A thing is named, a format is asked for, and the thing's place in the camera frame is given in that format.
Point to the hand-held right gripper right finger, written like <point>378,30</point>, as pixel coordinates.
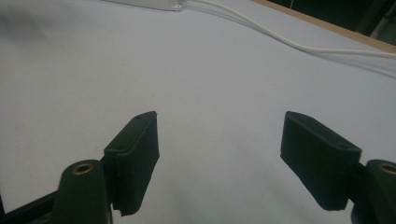
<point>317,158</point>

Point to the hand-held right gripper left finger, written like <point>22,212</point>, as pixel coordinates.
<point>134,161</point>

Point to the white power strip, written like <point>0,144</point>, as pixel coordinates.
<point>146,3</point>

